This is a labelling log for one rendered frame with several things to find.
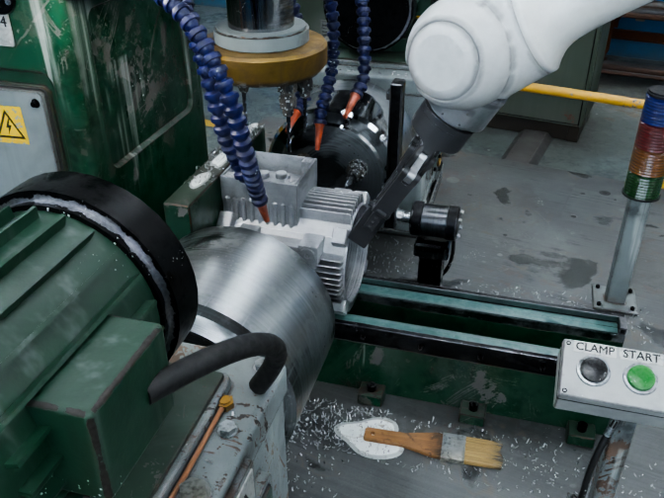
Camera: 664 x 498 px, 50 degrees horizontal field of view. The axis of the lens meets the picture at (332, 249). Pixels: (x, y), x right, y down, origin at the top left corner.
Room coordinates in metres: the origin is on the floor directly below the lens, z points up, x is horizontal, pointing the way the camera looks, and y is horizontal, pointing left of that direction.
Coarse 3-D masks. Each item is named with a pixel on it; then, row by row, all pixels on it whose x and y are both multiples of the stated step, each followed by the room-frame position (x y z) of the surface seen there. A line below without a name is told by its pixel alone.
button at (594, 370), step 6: (588, 360) 0.62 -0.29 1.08; (594, 360) 0.62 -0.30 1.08; (600, 360) 0.62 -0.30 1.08; (582, 366) 0.61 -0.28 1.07; (588, 366) 0.61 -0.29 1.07; (594, 366) 0.61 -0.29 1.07; (600, 366) 0.61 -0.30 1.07; (606, 366) 0.61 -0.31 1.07; (582, 372) 0.61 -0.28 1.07; (588, 372) 0.61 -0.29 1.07; (594, 372) 0.61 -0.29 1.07; (600, 372) 0.61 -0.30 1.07; (606, 372) 0.61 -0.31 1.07; (588, 378) 0.60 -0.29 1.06; (594, 378) 0.60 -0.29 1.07; (600, 378) 0.60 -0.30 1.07
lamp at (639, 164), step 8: (632, 152) 1.13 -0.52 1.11; (640, 152) 1.10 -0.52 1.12; (648, 152) 1.09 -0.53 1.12; (632, 160) 1.12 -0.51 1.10; (640, 160) 1.10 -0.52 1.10; (648, 160) 1.09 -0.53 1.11; (656, 160) 1.09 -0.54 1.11; (632, 168) 1.11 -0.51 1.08; (640, 168) 1.10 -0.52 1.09; (648, 168) 1.09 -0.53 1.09; (656, 168) 1.09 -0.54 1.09; (648, 176) 1.09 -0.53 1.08; (656, 176) 1.09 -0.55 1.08
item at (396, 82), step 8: (392, 80) 1.07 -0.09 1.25; (400, 80) 1.07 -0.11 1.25; (392, 88) 1.06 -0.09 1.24; (400, 88) 1.05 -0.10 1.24; (392, 96) 1.06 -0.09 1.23; (400, 96) 1.05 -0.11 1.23; (392, 104) 1.06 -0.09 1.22; (400, 104) 1.05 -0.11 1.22; (392, 112) 1.06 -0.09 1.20; (400, 112) 1.05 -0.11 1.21; (392, 120) 1.06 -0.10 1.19; (400, 120) 1.05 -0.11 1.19; (392, 128) 1.06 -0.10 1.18; (400, 128) 1.06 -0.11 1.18; (392, 136) 1.06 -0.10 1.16; (400, 136) 1.06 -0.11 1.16; (392, 144) 1.06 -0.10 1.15; (400, 144) 1.06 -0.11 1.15; (392, 152) 1.06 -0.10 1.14; (400, 152) 1.07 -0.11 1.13; (392, 160) 1.06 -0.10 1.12; (392, 168) 1.05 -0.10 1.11; (392, 216) 1.05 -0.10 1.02; (400, 216) 1.06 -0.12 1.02; (384, 224) 1.06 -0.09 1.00; (392, 224) 1.05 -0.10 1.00
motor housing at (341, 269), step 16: (320, 192) 0.97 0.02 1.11; (336, 192) 0.97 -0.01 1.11; (352, 192) 0.98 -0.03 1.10; (304, 208) 0.93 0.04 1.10; (320, 208) 0.93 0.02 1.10; (336, 208) 0.93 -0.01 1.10; (352, 208) 0.93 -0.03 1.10; (240, 224) 0.94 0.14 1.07; (256, 224) 0.93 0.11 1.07; (272, 224) 0.93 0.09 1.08; (304, 224) 0.92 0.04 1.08; (320, 224) 0.92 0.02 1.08; (336, 224) 0.91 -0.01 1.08; (352, 224) 0.91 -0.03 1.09; (288, 240) 0.90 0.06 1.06; (336, 256) 0.88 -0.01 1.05; (352, 256) 1.01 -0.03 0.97; (320, 272) 0.86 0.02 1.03; (336, 272) 0.86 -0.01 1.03; (352, 272) 0.99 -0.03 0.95; (336, 288) 0.86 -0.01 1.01; (352, 288) 0.96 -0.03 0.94; (352, 304) 0.93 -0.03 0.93
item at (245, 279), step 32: (192, 256) 0.70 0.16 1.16; (224, 256) 0.70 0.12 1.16; (256, 256) 0.71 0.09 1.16; (288, 256) 0.73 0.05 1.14; (224, 288) 0.64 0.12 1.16; (256, 288) 0.65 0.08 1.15; (288, 288) 0.68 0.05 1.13; (320, 288) 0.73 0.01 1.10; (224, 320) 0.60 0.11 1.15; (256, 320) 0.61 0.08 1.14; (288, 320) 0.64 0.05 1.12; (320, 320) 0.69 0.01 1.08; (288, 352) 0.60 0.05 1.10; (320, 352) 0.67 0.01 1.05; (288, 384) 0.58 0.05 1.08; (288, 416) 0.58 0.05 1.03
